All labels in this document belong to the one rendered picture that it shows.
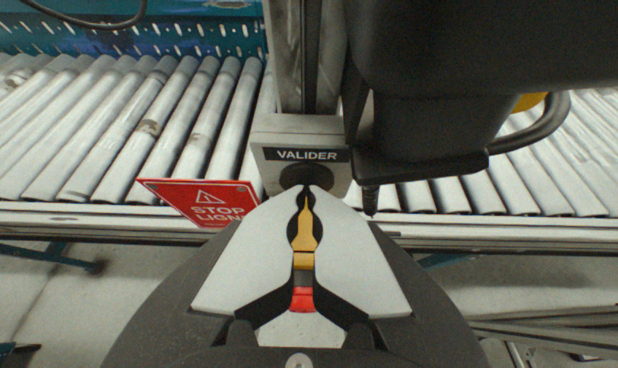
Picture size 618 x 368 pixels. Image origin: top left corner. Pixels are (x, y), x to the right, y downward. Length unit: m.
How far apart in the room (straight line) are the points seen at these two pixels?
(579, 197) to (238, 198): 0.61
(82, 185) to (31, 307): 1.13
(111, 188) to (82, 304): 1.02
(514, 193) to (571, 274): 1.23
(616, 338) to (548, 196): 0.25
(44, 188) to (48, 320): 1.02
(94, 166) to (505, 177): 0.81
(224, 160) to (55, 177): 0.32
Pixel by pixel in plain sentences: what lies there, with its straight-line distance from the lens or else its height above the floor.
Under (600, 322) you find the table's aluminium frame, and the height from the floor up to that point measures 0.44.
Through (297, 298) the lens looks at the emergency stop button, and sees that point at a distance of 0.21.
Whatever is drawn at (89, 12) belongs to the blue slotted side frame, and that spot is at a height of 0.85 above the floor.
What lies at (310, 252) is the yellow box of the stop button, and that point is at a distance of 0.19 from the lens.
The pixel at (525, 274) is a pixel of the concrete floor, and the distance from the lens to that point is 1.55.
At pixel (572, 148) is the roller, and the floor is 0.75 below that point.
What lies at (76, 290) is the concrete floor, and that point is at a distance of 1.52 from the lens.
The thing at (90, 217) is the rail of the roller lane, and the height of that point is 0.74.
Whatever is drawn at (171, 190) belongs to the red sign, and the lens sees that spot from 0.23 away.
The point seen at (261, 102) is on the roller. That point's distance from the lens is 0.54.
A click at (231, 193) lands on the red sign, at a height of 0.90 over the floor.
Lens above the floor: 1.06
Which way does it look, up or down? 59 degrees down
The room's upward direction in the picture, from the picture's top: 2 degrees clockwise
